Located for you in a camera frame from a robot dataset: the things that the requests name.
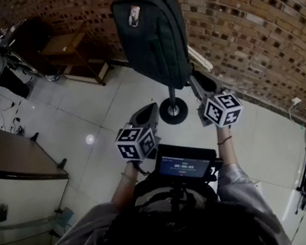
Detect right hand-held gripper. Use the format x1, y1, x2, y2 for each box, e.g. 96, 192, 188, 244
188, 66, 248, 134

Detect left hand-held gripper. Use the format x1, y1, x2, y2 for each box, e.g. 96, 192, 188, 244
109, 102, 168, 166

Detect dark grey backpack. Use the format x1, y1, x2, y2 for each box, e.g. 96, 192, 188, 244
109, 0, 196, 99

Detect person's left forearm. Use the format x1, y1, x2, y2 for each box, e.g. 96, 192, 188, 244
104, 159, 144, 208

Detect person's right forearm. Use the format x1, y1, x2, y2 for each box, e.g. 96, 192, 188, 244
214, 125, 240, 170

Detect black coat stand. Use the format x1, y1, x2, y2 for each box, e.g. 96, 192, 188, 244
122, 0, 192, 130

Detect white plastic strips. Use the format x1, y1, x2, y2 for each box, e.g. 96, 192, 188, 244
187, 42, 214, 75

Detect thin right wrist band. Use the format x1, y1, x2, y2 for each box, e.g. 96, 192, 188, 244
216, 137, 234, 147

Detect thin wrist band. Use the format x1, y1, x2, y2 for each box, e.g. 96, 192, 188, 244
216, 137, 234, 147
120, 170, 135, 181

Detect black chest-mounted monitor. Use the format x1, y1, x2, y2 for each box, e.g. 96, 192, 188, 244
150, 133, 226, 188

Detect thin left wrist band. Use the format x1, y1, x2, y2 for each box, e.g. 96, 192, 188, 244
120, 170, 135, 181

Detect black chest harness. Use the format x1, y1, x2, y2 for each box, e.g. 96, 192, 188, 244
129, 165, 225, 222

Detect small picture badge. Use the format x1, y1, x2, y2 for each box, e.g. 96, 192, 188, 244
126, 3, 144, 29

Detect wooden shelf trolley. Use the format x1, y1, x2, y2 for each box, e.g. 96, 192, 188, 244
35, 17, 118, 96

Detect person's grey shirt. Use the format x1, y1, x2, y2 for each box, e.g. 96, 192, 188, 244
37, 155, 293, 245

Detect teal floor box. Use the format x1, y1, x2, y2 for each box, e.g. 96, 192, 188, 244
54, 206, 76, 228

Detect brown and white partition counter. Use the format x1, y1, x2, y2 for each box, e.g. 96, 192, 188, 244
0, 102, 82, 245

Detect black desktop holder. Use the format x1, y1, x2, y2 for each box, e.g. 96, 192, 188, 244
0, 197, 12, 223

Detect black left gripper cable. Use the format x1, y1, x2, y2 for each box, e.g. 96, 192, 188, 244
132, 158, 152, 179

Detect black floor cables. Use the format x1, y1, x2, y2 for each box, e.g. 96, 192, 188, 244
0, 94, 27, 138

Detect metal frame cart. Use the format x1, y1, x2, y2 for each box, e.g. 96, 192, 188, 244
0, 14, 62, 91

